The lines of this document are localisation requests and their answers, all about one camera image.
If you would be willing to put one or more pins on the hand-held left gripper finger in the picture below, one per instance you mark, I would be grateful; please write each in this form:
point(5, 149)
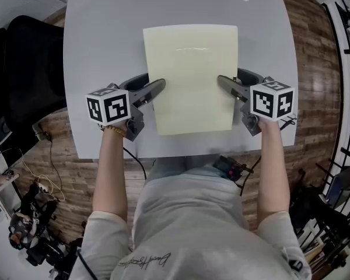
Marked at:
point(134, 82)
point(151, 93)

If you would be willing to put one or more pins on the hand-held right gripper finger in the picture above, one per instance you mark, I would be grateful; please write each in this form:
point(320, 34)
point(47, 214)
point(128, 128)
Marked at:
point(251, 79)
point(231, 87)

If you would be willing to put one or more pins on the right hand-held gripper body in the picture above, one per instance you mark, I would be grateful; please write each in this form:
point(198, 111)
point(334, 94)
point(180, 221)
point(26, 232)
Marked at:
point(262, 104)

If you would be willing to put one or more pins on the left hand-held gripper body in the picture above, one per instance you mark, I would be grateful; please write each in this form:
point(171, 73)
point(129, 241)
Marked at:
point(113, 109)

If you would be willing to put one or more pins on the person's right forearm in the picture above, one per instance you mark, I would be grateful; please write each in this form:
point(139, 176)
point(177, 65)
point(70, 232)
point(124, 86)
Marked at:
point(272, 171)

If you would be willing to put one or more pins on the person's left forearm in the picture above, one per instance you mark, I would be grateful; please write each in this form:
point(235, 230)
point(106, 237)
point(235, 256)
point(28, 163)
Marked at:
point(111, 171)

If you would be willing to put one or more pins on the white long table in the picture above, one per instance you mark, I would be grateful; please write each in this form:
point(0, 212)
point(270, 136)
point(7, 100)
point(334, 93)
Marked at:
point(105, 39)

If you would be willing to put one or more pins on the black battery pack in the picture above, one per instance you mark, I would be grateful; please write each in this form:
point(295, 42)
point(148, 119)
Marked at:
point(229, 168)

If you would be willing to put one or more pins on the black metal railing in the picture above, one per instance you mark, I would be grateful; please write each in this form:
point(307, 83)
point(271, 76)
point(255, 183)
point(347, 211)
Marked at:
point(347, 98)

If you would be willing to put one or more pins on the black mesh office chair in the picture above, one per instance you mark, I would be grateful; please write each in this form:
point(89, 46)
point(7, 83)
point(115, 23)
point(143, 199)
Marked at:
point(26, 69)

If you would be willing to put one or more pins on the person's light grey shirt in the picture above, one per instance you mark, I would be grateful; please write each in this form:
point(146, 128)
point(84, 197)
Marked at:
point(192, 229)

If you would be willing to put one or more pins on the pile of black equipment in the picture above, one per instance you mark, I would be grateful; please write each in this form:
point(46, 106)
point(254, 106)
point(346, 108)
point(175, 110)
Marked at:
point(32, 229)

